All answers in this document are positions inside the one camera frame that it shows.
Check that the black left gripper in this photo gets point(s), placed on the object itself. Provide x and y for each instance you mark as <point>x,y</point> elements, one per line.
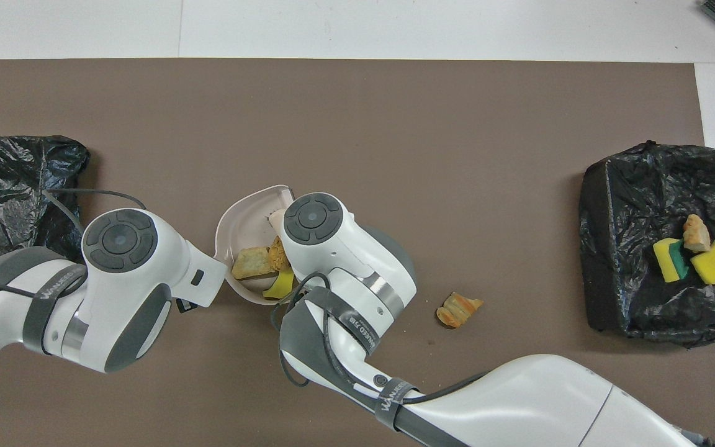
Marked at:
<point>185,305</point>

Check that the pale greenish beige sponge piece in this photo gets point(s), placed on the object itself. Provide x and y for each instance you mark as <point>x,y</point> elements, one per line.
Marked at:
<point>251,262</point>

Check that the yellow wedge sponge piece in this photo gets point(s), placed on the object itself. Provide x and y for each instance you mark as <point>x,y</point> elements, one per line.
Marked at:
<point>280,288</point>

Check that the beige plastic dustpan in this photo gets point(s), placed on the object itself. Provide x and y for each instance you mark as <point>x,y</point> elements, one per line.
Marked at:
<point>242,223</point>

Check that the brown oval sponge piece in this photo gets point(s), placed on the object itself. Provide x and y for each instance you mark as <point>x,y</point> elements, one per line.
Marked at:
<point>278,254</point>

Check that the beige hand brush black bristles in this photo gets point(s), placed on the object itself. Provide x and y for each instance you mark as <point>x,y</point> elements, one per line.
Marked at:
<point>277,217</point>

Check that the notched yellow sponge piece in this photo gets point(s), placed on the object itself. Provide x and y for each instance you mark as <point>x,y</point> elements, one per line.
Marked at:
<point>665,261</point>

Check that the beige torn sponge piece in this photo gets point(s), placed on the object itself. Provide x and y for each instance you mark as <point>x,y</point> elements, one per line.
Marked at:
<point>697,234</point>

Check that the yellow rectangular sponge piece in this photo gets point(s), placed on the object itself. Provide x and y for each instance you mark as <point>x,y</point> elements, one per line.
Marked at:
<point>714,261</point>

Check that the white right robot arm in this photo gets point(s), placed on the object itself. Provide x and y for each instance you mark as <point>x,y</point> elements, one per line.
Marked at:
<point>345,261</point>

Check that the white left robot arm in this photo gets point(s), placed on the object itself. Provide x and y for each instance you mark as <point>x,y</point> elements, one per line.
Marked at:
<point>121,292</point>

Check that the brown table mat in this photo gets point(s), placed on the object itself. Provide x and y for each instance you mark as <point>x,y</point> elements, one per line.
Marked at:
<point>395,155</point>

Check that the orange striped sponge piece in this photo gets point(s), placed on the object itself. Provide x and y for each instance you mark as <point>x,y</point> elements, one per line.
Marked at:
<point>457,310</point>

